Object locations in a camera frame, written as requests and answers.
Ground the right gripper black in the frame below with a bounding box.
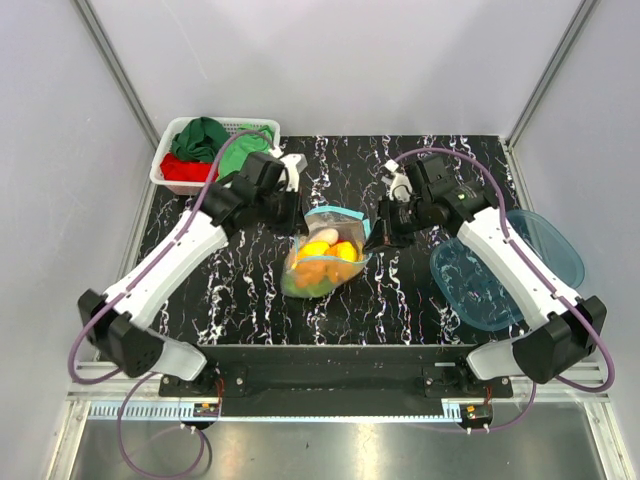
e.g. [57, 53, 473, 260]
[362, 194, 432, 256]

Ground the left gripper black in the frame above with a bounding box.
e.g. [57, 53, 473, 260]
[256, 184, 310, 237]

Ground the clear zip top bag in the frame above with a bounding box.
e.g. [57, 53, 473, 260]
[281, 206, 371, 299]

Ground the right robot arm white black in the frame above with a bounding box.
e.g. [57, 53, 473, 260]
[364, 147, 615, 397]

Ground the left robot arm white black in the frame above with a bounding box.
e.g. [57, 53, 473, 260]
[78, 153, 307, 396]

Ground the beige fake egg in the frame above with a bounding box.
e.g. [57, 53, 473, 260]
[310, 228, 339, 245]

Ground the yellow fake lemon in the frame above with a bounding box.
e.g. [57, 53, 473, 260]
[297, 241, 331, 260]

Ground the orange fake food piece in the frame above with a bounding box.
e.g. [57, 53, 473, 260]
[293, 241, 359, 287]

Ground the green fake vegetable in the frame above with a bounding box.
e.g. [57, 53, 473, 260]
[286, 279, 336, 299]

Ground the light green cloth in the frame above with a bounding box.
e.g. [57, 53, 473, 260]
[214, 124, 274, 181]

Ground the white plastic basket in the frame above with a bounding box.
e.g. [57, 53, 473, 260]
[149, 117, 281, 195]

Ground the teal plastic container lid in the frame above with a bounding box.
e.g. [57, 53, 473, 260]
[430, 238, 523, 332]

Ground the dark green cloth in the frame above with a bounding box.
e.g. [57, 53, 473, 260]
[170, 117, 230, 164]

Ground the red cloth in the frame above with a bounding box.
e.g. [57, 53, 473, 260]
[160, 153, 211, 182]

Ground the teal plastic container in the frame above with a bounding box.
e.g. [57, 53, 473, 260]
[506, 209, 585, 290]

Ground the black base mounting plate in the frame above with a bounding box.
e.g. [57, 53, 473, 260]
[159, 345, 513, 422]

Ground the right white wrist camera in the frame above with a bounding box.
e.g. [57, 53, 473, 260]
[382, 160, 412, 203]

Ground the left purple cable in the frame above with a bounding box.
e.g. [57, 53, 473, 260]
[67, 129, 284, 385]

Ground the purple cable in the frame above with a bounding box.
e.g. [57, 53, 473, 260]
[387, 147, 616, 394]
[67, 129, 284, 385]

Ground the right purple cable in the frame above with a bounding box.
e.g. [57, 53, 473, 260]
[387, 147, 616, 394]

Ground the aluminium frame rail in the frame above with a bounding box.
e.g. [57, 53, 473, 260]
[61, 362, 635, 479]

